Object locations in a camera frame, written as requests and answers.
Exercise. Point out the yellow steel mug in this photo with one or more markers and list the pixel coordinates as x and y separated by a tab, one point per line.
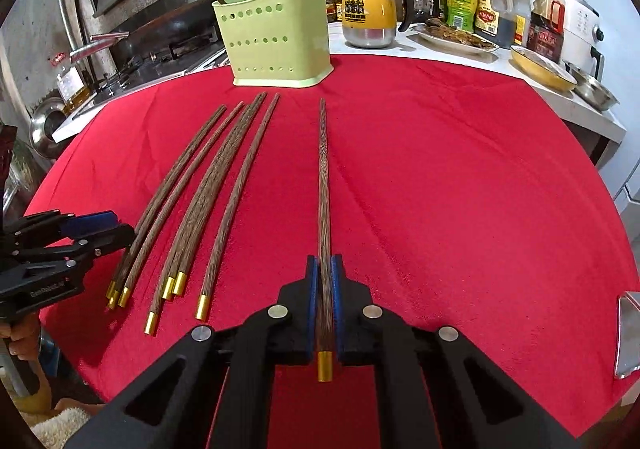
362	4

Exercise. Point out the steel bowl of food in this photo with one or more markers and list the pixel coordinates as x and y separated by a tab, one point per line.
595	94

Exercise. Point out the person's left forearm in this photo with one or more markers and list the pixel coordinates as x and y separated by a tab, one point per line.
60	424

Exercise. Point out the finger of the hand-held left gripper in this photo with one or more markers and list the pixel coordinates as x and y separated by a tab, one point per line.
90	223
45	286

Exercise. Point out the silver flat metal object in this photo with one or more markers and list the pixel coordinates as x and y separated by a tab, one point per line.
629	339

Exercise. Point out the white cap sauce jug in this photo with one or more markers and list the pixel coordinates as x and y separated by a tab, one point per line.
492	14

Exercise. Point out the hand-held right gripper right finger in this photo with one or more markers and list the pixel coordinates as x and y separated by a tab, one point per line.
336	299

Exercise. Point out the green perforated utensil holder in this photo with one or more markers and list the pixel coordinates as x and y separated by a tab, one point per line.
280	54

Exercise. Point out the clear bottle yellow cap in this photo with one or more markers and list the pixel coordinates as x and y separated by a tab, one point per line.
522	19

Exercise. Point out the row of wooden chopsticks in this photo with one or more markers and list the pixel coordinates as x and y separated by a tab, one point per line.
197	219

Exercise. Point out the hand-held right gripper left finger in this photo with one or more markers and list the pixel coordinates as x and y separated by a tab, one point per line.
312	299

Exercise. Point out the cooking oil bottle red cap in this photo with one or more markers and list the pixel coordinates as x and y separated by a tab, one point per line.
72	84

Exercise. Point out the white kitchen appliance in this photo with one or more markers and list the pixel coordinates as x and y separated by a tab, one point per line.
582	29

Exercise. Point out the red table cloth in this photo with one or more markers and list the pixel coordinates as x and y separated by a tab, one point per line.
450	204

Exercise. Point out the steel wok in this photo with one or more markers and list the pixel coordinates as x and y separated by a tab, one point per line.
160	29

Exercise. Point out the person's left hand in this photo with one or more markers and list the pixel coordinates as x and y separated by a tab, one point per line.
20	336

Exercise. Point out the dark glass jar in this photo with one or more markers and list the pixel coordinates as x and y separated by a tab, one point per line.
422	4

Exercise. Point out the gas stove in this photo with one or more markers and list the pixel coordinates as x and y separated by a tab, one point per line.
150	71

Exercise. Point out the white plate of food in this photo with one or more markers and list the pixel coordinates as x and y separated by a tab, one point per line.
450	35

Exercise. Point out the yellow bowl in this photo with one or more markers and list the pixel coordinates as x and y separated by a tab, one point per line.
540	66

